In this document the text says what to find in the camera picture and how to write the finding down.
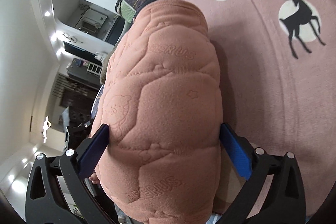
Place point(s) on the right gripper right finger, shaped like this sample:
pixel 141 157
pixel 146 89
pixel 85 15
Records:
pixel 273 190

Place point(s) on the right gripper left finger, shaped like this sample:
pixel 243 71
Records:
pixel 56 191

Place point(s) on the pink quilted fleece garment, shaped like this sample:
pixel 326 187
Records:
pixel 162 102

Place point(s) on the person's hand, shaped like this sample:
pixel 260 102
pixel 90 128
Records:
pixel 94 179

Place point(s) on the dark desk with items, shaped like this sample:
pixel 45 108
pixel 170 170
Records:
pixel 75 87

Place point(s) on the mauve polka dot blanket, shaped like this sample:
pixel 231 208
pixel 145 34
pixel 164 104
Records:
pixel 278 80

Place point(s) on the green pillow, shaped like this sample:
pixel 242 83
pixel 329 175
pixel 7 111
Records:
pixel 125 10

